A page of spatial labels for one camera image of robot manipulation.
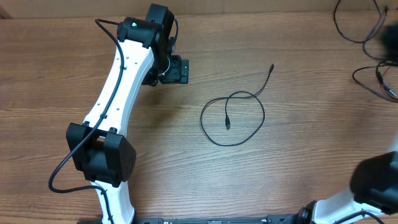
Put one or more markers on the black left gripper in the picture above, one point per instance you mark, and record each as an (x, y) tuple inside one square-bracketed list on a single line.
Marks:
[(180, 72)]

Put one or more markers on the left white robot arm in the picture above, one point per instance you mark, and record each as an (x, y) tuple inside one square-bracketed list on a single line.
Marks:
[(98, 146)]

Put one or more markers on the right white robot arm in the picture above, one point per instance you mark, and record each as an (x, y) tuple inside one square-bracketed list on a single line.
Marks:
[(372, 193)]

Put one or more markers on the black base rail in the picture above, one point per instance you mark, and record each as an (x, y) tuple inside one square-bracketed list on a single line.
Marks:
[(269, 219)]

